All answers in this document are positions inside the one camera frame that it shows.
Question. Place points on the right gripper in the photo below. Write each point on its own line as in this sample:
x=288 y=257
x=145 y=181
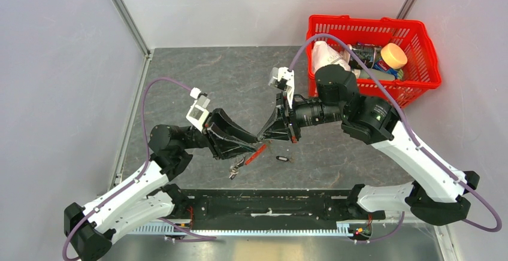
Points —
x=277 y=129

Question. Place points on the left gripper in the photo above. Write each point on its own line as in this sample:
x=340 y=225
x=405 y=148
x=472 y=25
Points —
x=223 y=148

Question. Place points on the keyring bunch with tags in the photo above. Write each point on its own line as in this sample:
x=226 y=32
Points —
x=246 y=160

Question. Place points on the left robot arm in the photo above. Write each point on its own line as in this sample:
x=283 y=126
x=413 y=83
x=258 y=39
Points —
x=148 y=194

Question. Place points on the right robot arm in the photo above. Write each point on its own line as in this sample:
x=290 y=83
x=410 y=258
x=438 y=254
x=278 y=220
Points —
x=437 y=193

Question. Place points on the black key tag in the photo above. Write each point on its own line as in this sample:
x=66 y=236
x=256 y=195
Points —
x=284 y=159

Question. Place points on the white plastic bag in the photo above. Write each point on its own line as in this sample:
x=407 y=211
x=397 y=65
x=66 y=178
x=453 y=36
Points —
x=323 y=55

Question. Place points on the grey green pouch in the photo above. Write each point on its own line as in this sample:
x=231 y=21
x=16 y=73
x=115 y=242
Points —
x=380 y=75

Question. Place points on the dark printed can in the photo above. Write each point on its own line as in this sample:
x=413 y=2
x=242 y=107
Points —
x=368 y=53

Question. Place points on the jar with yellow lid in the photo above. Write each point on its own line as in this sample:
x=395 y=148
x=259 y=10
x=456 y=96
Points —
x=391 y=60

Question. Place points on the red plastic basket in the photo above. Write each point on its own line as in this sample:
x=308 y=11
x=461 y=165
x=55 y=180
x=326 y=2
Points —
x=421 y=73

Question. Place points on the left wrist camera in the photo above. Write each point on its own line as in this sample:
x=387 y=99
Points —
x=198 y=113

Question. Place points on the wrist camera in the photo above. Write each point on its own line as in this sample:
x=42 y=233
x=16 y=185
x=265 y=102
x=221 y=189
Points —
x=198 y=113
x=283 y=79

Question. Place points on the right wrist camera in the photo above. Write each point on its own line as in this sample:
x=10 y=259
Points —
x=283 y=79

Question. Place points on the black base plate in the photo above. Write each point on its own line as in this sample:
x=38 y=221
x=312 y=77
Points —
x=269 y=209

